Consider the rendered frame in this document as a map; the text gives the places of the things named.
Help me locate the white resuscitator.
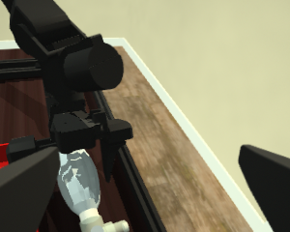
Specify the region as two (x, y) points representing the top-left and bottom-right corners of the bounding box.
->
(57, 149), (130, 232)

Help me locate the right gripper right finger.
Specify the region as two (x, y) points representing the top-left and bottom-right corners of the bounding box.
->
(238, 144), (290, 232)

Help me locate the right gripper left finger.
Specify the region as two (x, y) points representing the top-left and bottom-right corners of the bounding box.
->
(0, 147), (61, 232)

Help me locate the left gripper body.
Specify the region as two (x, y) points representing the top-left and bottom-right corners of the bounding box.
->
(6, 93), (133, 164)

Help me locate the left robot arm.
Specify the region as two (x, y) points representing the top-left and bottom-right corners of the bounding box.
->
(1, 0), (124, 154)

